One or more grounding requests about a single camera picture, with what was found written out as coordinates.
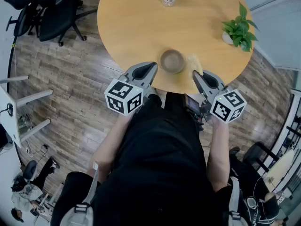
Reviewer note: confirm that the person's left forearm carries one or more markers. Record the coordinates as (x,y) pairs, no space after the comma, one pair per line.
(110,145)

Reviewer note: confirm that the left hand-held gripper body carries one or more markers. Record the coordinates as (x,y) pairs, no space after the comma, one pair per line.
(122,95)

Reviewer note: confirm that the black office chair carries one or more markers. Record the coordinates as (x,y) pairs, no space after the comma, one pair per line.
(58,15)
(23,20)

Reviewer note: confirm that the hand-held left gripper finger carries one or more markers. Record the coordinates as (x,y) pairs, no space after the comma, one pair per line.
(151,79)
(143,70)

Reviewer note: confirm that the white shelving rack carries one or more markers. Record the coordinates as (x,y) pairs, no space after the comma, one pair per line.
(291,126)

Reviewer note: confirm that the person's black clothing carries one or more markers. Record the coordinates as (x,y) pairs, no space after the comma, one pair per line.
(160,161)

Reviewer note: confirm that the brown bowl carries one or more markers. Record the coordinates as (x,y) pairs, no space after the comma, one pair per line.
(172,61)

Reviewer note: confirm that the white round side table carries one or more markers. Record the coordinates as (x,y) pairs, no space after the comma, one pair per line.
(283,166)

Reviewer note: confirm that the white desk with legs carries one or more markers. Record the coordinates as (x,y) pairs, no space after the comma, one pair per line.
(9,126)

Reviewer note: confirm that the black round desk fitting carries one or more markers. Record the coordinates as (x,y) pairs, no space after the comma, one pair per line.
(10,108)

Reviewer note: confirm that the black waist device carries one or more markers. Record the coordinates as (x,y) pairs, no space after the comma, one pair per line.
(191,105)

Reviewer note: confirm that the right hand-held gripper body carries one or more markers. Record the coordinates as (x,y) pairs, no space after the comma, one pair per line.
(227,107)

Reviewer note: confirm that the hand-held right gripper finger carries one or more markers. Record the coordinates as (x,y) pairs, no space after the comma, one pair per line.
(201,83)
(212,80)

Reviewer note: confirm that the potted green plant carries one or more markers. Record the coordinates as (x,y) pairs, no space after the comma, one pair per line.
(240,30)

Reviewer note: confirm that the black chair frame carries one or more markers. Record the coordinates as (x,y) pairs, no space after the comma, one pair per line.
(254,152)

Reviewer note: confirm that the person's right forearm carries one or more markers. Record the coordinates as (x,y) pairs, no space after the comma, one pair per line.
(218,154)

